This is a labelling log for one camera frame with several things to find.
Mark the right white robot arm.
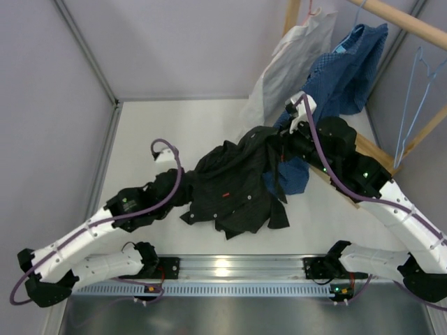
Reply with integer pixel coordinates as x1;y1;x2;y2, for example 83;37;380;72
275;117;446;303

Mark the grey slotted cable duct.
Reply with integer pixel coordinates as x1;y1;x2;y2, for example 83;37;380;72
74;281;350;298

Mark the wooden clothes rack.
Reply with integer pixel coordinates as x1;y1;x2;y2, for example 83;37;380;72
281;0;447;210

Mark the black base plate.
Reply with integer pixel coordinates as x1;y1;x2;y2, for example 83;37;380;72
152;257;180;280
302;257;335;280

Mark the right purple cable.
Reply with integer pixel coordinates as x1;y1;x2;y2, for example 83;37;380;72
295;93;447;311

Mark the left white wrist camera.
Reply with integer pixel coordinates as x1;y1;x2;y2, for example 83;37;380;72
153;147;177;166

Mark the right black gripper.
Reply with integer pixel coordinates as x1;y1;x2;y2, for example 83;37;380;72
266;115;338;177

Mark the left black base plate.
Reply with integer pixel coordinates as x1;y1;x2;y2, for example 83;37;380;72
152;257;180;280

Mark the purple cable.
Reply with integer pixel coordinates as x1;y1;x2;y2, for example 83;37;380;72
295;93;447;311
9;138;184;307

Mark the blue checked shirt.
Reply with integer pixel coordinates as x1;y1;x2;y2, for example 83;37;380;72
263;24;388;197

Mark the pink wire hanger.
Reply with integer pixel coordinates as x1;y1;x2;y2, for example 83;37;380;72
302;0;321;25

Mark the black pinstripe shirt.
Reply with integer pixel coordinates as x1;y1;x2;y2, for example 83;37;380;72
153;125;291;241

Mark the aluminium mounting rail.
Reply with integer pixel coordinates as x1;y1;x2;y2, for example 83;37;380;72
55;253;437;281

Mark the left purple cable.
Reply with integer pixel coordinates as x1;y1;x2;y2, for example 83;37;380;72
9;138;184;307

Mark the white shirt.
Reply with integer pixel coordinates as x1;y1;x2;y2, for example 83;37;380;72
239;8;337;137

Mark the light blue wire hanger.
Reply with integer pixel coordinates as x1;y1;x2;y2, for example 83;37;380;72
393;46;447;170

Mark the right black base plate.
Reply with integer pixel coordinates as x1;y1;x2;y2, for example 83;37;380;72
302;257;335;280

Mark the blue hanger holding blue shirt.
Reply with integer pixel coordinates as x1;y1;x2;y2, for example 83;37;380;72
332;0;366;54

